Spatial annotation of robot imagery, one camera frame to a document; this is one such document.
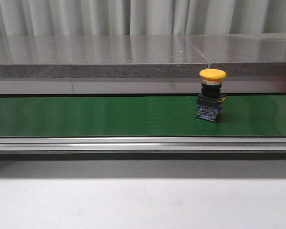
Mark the yellow mushroom push button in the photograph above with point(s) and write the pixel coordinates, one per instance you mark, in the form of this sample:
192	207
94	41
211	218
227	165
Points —
209	101

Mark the green conveyor belt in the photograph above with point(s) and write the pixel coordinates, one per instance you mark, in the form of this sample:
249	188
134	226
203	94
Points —
245	115

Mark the grey stone counter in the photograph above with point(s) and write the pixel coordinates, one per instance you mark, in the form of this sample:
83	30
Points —
156	64

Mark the grey curtain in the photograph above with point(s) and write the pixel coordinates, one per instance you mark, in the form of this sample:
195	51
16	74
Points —
141	17

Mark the aluminium conveyor frame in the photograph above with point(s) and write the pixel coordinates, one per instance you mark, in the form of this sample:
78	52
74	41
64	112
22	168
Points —
48	148

